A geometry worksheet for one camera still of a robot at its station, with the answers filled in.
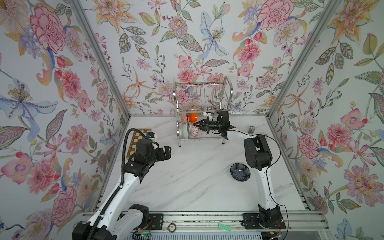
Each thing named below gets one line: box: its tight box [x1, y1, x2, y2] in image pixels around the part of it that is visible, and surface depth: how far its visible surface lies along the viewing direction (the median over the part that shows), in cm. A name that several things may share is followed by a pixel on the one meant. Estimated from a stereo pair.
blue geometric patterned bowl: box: [190, 125, 199, 138], surface depth 95 cm
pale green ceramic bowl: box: [182, 124, 189, 140], surface depth 97 cm
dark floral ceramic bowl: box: [230, 162, 251, 182], surface depth 90 cm
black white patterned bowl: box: [181, 113, 188, 125], surface depth 105 cm
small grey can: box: [248, 126, 255, 135], surface depth 110 cm
